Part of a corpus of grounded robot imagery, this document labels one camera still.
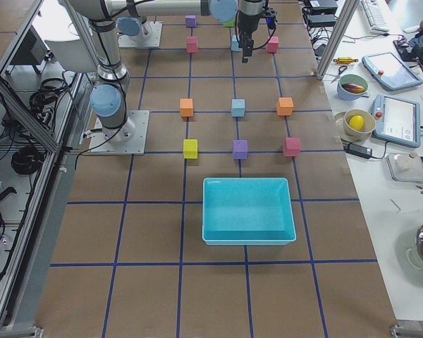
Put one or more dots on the light blue foam block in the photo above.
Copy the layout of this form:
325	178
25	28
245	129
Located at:
235	44
238	108

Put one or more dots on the blue teach pendant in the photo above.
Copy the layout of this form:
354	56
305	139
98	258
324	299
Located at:
390	71
397	120

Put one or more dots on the black power adapter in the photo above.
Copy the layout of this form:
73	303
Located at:
358	150

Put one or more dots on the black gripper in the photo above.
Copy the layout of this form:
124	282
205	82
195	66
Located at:
247	24

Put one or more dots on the yellow foam block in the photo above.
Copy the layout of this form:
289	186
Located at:
190	149

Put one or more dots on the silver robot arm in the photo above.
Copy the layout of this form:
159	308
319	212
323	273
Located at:
131	25
108	100

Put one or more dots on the beige bowl with lemon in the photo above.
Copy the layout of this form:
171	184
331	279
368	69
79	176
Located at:
358	125

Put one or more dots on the black scissors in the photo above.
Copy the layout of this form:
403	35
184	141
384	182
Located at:
341	70

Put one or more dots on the teal plastic tray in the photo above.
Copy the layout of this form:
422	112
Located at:
247	211

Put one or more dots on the green foam block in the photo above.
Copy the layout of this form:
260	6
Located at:
229	23

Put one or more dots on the purple foam block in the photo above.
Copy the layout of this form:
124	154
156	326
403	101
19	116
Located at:
191	21
240	149

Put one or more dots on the orange foam block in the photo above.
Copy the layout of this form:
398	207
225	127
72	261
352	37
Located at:
284	106
186	107

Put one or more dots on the pink foam block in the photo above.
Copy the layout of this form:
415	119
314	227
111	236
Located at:
272	45
292	146
192	44

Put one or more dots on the green bowl with fruit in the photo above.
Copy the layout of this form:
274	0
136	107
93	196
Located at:
351	87

